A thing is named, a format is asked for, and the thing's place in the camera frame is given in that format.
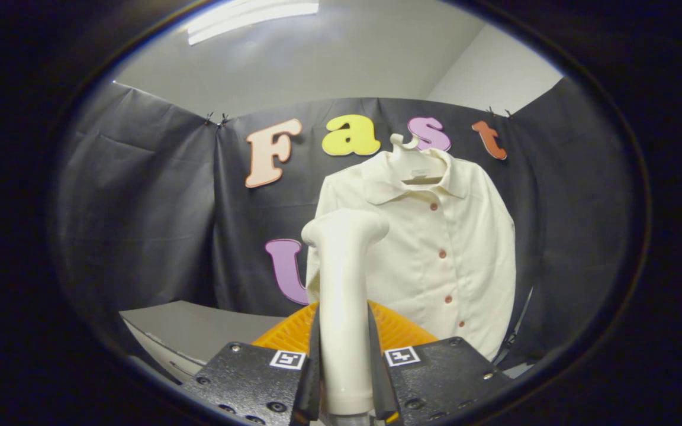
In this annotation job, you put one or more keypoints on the black backdrop cloth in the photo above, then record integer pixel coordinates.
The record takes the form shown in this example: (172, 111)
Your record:
(140, 207)

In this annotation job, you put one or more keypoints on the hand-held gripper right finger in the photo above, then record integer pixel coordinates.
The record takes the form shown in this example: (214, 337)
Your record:
(436, 378)

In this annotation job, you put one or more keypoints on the cream button-up shirt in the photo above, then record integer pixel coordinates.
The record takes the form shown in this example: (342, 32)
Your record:
(424, 248)

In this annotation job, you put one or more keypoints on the grey cabinet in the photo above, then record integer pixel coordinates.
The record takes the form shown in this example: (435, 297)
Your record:
(199, 325)

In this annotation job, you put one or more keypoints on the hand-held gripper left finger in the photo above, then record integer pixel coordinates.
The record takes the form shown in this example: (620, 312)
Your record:
(246, 378)

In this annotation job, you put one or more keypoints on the ceiling light panel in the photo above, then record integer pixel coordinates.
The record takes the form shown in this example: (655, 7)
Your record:
(246, 18)

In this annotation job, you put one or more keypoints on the white garment steamer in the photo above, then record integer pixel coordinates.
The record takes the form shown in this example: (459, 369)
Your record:
(344, 296)

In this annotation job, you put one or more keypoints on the thin white pole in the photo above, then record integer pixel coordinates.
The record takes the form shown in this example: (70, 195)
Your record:
(518, 322)

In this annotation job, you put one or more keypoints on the white plastic hanger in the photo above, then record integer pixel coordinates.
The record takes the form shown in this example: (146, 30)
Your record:
(403, 155)

